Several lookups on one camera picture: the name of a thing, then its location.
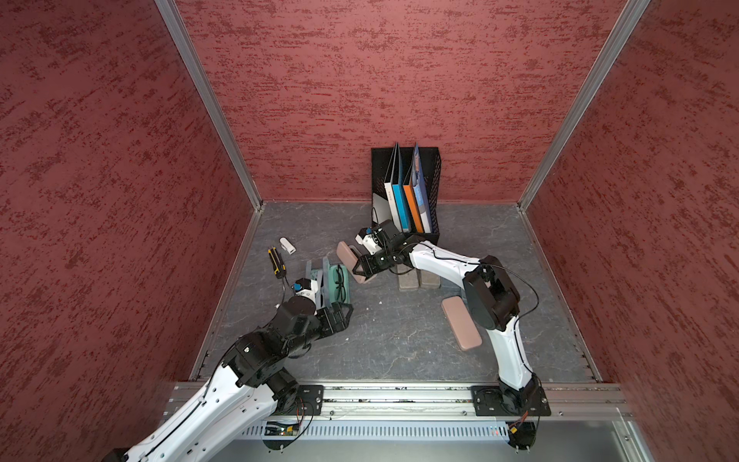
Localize pink case dark sunglasses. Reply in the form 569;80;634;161
336;241;373;284

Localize grey case white glasses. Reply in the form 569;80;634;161
305;260;325;310

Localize green case black glasses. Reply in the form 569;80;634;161
323;257;350;306

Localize pink case yellow glasses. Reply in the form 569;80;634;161
442;296;482;352

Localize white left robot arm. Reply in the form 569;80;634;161
104;296;353;461

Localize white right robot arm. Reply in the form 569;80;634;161
350;219;539;402

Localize white grey book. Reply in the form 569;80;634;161
371;144;402;231

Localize orange book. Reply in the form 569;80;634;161
403;167;425;234

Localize teal book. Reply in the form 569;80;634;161
392;144;411;233

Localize blue folder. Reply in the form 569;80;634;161
412;144;433;234

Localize small white cylinder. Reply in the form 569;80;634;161
279;237;296;255

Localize black mesh file holder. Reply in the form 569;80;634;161
371;146;442;243

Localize perforated vent strip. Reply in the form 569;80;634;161
236;420;509;443

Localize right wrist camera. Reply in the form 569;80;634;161
355;227;383;255

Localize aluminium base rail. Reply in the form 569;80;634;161
296;381;634;422

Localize aluminium left corner post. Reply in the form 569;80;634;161
155;0;264;214

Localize aluminium corner post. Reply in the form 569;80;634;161
518;0;650;214
155;0;264;214

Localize aluminium right corner post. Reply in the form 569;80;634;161
518;0;650;214

